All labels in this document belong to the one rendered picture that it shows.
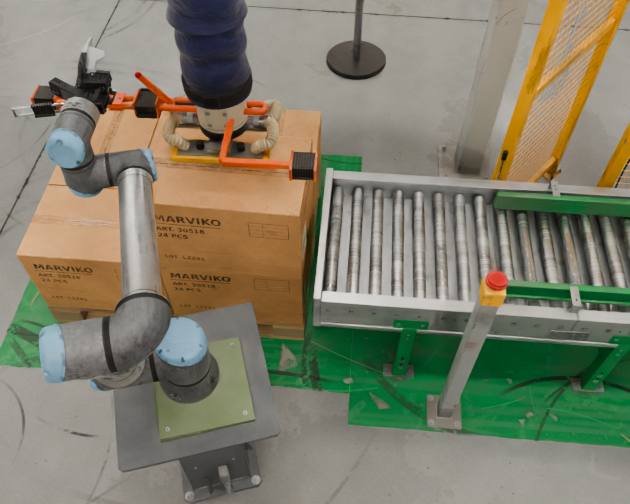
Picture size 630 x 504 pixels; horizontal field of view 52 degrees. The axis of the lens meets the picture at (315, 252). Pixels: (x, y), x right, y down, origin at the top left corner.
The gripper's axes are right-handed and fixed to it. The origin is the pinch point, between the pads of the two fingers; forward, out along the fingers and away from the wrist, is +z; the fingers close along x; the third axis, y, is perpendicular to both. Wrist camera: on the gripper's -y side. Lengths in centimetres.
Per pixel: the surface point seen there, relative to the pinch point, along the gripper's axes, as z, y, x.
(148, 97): 23.1, 2.6, -31.8
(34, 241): 12, -59, -103
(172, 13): 15.3, 19.2, 5.6
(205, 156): 9, 23, -45
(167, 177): 16, 5, -63
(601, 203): 43, 179, -94
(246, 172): 21, 34, -63
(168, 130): 14.1, 10.2, -38.0
